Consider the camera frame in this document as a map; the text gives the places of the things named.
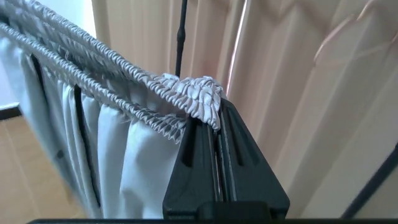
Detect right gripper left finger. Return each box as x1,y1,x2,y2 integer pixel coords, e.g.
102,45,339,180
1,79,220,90
162,117,220,218

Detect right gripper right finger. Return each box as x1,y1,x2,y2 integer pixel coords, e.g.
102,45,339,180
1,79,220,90
216,98,290,218

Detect pale grey shorts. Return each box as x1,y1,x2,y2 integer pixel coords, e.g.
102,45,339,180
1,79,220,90
0,0,226,219

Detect black clothes rack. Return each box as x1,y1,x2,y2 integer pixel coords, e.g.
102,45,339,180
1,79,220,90
174,0,398,219

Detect pink clothes hanger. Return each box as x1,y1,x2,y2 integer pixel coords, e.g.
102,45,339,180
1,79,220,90
313,0,398,62

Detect beige curtain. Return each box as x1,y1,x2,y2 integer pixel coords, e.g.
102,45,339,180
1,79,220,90
91,0,398,219

